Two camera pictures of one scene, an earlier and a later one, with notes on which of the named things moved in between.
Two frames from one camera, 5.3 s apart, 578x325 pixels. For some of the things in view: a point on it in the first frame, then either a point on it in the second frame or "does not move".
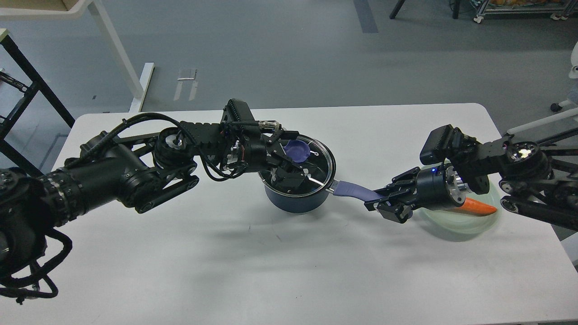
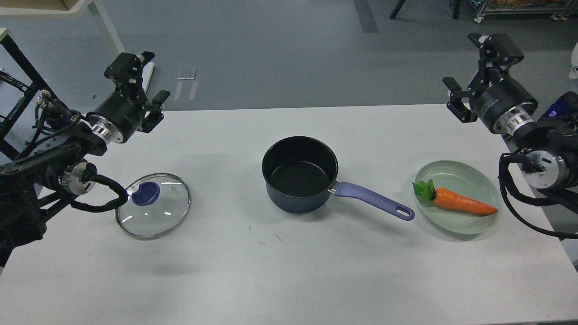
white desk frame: [110, 33] does not move
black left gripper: [256, 153] → [118, 118]
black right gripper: [438, 187] → [503, 104]
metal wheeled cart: [559, 9] does not move
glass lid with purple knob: [312, 152] → [156, 204]
